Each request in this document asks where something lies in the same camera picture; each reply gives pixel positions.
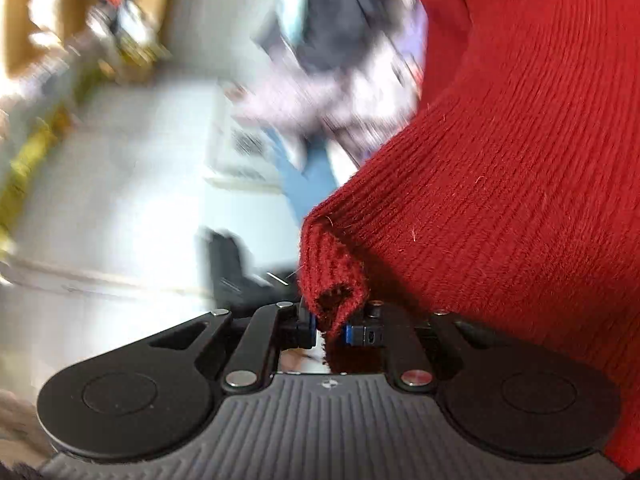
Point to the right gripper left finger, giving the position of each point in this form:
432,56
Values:
154,395

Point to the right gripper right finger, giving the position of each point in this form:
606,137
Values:
509,397

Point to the red knit sweater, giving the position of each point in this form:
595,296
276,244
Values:
511,198

